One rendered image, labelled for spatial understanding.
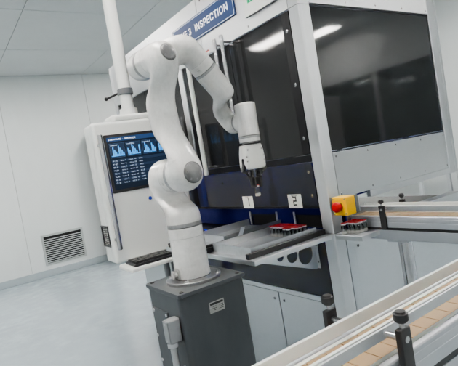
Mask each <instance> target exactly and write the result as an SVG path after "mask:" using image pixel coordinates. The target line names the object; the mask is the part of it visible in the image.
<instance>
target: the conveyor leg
mask: <svg viewBox="0 0 458 366"><path fill-rule="evenodd" d="M387 241H388V242H398V247H399V252H400V257H401V266H402V272H403V281H404V286H406V285H408V284H409V283H411V282H414V281H415V280H417V271H416V265H415V260H414V251H413V245H412V241H406V240H387Z"/></svg>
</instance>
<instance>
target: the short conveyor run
mask: <svg viewBox="0 0 458 366"><path fill-rule="evenodd" d="M398 196H399V197H400V198H401V199H399V203H384V200H383V199H381V200H378V203H364V206H360V209H361V211H366V212H363V213H360V214H357V215H352V216H350V220H352V219H366V222H367V226H368V229H378V230H379V232H380V235H378V236H375V237H372V238H373V239H384V240H406V241H417V242H429V243H450V244H458V201H446V202H406V200H405V199H403V196H404V194H403V193H399V194H398Z"/></svg>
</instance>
